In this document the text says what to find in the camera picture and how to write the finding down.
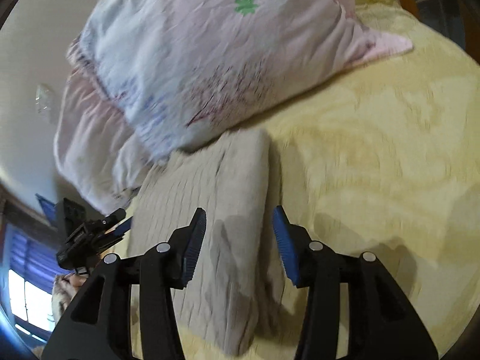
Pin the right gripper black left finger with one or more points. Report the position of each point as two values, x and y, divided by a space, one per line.
97 323

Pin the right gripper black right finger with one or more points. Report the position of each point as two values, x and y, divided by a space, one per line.
383 323

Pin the beige cable-knit sweater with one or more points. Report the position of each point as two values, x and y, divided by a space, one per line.
232 307

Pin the person's left hand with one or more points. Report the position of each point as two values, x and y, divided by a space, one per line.
65 287

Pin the blue curtained window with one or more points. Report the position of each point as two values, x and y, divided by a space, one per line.
28 267

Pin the lower pink floral pillow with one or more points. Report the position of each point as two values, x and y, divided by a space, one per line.
95 149

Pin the yellow floral bed sheet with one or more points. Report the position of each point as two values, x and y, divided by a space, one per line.
386 159

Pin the upper floral white pillow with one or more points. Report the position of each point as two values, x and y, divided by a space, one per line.
184 71

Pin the white wall switch plate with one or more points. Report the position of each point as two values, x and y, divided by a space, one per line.
44 102

